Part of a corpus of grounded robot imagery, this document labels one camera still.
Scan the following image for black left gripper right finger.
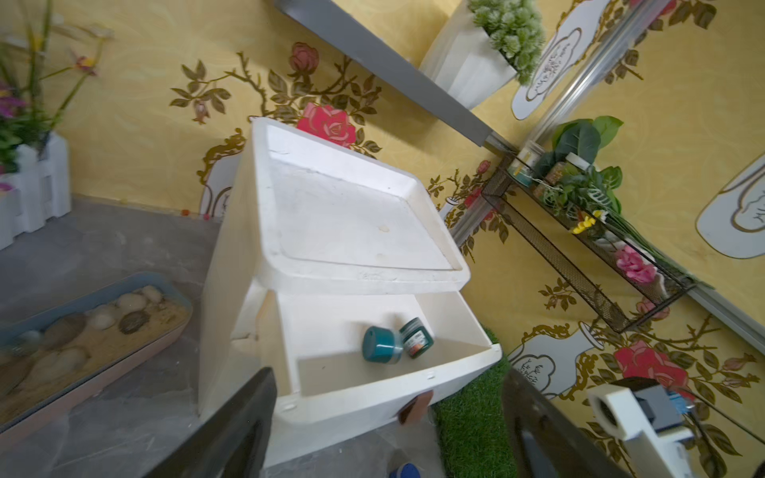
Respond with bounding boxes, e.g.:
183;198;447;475
501;368;628;477

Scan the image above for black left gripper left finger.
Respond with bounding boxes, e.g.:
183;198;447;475
147;368;277;477

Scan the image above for blue paint can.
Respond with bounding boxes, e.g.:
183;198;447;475
388;462;422;478

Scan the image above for dark green paint can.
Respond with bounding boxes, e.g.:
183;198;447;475
400;318;434;359

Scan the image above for white three-drawer cabinet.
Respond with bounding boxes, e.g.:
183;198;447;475
198;119;502;466

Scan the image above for green artificial grass mat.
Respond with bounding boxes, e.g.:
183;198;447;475
434;358;518;478

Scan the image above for pink tray with sand and stones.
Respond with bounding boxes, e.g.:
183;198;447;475
1;272;193;450

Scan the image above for artificial plants in basket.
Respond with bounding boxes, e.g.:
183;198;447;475
507;116;701;302

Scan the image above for white picket fence flower planter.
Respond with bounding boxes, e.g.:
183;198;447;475
0;0;115;252

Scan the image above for potted green succulent white pot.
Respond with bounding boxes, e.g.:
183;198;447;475
420;0;546;110

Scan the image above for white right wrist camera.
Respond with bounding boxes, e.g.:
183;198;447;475
588;376;694;477

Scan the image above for black wire wall basket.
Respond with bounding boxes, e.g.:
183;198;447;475
483;157;697;333

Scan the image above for grey wall shelf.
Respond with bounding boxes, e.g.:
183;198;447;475
274;0;519;155

